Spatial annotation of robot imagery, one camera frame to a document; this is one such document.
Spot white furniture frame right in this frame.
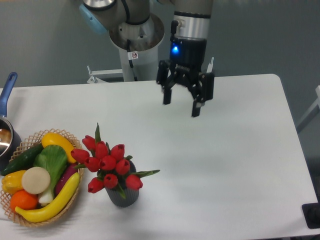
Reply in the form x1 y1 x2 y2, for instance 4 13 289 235
296 85 320 134

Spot metal mounting bracket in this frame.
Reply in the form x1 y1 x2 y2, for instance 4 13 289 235
87 53 198 86

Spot black device at table edge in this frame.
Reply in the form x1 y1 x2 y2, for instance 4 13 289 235
302 202 320 229

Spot red tulip bouquet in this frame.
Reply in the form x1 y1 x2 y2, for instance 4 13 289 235
71 125 160 194

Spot green cucumber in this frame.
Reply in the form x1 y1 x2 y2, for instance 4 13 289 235
0 143 44 176

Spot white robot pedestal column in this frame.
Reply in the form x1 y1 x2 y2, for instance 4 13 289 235
118 46 159 82

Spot green bok choy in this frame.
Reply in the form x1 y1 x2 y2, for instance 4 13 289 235
33 145 68 207

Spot blue handled saucepan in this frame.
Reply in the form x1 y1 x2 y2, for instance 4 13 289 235
0 72 21 171

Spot beige round disc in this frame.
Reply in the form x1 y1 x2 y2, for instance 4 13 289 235
21 167 51 195

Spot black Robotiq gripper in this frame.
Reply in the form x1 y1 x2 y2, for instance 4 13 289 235
156 37 215 117

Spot dark grey ribbed vase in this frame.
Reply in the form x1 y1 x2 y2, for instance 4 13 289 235
103 159 139 208

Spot purple sweet potato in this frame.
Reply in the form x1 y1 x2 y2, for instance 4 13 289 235
54 163 78 196

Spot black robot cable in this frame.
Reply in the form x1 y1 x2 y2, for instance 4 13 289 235
126 39 138 82

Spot woven wicker basket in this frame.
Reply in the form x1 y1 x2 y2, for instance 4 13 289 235
0 128 82 228

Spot yellow bell pepper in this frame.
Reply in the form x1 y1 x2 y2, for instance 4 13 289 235
1 170 26 195

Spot orange fruit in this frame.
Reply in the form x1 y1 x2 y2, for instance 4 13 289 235
10 190 38 212

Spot yellow squash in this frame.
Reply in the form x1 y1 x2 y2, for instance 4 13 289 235
41 132 76 164

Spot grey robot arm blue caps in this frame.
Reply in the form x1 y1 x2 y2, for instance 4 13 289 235
79 0 215 117

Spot yellow banana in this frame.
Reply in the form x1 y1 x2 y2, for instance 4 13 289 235
15 172 80 223

